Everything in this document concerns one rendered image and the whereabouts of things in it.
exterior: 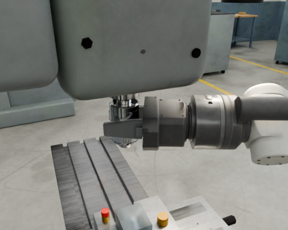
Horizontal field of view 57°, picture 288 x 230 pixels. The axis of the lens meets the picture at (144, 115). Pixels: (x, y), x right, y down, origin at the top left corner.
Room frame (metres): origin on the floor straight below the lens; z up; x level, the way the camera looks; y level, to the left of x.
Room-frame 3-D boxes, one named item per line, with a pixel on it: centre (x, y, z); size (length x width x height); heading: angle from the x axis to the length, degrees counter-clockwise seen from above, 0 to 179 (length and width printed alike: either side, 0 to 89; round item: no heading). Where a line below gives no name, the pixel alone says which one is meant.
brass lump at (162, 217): (0.39, -0.04, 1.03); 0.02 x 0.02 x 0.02
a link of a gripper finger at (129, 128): (0.36, 0.03, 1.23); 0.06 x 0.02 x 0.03; 88
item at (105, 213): (0.39, 0.08, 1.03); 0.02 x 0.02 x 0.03
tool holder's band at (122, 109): (0.39, 0.03, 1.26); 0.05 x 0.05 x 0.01
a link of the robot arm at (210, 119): (0.39, -0.06, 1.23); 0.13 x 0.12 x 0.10; 178
